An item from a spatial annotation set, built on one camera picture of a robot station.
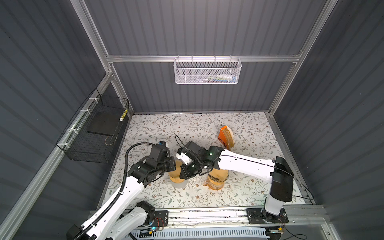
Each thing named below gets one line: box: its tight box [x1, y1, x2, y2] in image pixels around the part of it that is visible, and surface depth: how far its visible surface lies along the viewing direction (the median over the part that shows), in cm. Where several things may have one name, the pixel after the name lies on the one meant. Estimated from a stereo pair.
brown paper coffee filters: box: [222, 125, 234, 150], surface depth 100 cm
